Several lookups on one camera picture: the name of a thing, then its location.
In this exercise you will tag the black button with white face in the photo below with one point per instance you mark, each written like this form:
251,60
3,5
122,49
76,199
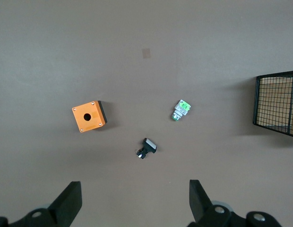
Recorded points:
149,146

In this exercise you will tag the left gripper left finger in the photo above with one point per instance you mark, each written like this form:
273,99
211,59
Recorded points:
63,208

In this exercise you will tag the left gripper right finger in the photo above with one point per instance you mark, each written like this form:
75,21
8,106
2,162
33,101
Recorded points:
203,210

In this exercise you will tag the orange button enclosure box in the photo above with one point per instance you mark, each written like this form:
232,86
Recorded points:
88,117

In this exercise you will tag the green push button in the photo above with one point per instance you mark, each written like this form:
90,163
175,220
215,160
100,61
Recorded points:
182,108

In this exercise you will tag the small brown tape patch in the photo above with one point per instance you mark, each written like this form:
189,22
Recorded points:
146,53

